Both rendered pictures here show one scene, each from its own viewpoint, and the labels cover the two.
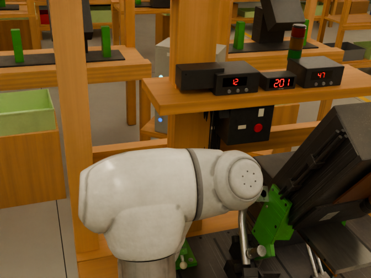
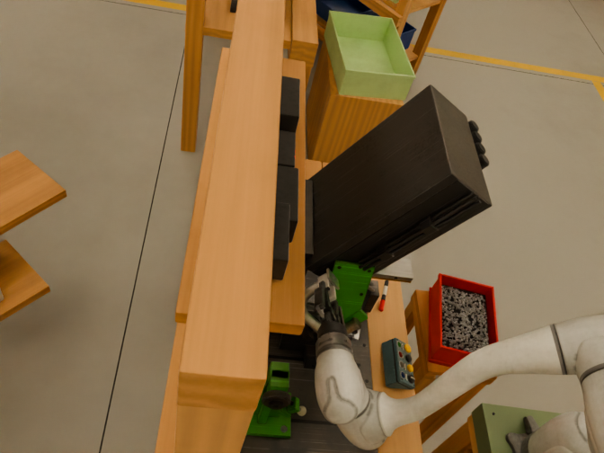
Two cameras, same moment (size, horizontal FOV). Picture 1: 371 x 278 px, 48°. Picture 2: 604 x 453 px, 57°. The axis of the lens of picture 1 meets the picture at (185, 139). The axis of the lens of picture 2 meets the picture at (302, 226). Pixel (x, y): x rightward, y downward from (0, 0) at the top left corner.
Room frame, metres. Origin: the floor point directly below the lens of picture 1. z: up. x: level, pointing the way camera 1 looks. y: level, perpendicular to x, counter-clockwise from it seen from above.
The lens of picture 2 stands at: (1.19, 0.66, 2.47)
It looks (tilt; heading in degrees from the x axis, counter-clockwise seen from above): 49 degrees down; 277
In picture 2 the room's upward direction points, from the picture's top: 17 degrees clockwise
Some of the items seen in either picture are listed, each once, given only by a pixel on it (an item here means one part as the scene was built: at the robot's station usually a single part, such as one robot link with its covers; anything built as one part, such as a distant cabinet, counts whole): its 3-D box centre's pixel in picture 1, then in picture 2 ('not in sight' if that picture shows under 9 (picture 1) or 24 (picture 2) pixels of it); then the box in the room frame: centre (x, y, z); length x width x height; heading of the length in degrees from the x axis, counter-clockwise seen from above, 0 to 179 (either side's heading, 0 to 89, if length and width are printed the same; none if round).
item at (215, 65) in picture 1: (199, 75); (270, 239); (1.33, -0.04, 1.59); 0.15 x 0.07 x 0.07; 110
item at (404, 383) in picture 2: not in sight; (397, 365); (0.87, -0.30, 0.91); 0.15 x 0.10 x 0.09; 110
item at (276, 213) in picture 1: (279, 217); (346, 282); (1.13, -0.33, 1.17); 0.13 x 0.12 x 0.20; 110
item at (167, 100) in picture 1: (267, 86); (253, 164); (1.46, -0.30, 1.52); 0.90 x 0.25 x 0.04; 110
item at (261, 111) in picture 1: (243, 118); not in sight; (1.38, -0.21, 1.42); 0.17 x 0.12 x 0.15; 110
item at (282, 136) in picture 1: (245, 140); (202, 231); (1.56, -0.26, 1.23); 1.30 x 0.05 x 0.09; 110
